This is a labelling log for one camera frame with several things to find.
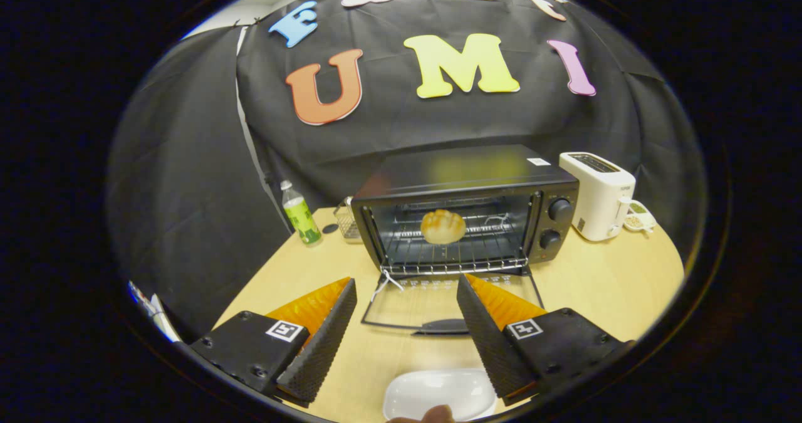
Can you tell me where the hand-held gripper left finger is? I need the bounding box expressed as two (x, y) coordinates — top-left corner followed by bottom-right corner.
(190, 277), (358, 405)

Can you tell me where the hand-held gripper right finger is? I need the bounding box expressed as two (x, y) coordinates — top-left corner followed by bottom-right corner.
(456, 274), (633, 406)

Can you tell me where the white square plate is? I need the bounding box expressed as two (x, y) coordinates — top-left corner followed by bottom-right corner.
(383, 368), (497, 421)

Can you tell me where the golden bread roll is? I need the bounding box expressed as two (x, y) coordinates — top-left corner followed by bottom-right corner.
(420, 209), (467, 245)

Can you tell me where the black toaster oven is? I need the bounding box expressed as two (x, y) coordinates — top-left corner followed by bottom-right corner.
(351, 145), (580, 336)

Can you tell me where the white pop-up toaster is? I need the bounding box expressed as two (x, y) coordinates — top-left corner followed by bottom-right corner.
(559, 152), (637, 243)

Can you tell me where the green label drink bottle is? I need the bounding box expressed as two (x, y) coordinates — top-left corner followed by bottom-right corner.
(280, 180), (323, 246)

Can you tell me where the black backdrop cloth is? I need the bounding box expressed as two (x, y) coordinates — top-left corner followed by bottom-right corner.
(105, 0), (709, 342)

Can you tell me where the small wire basket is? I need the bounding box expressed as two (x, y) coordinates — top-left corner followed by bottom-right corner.
(333, 197), (364, 243)

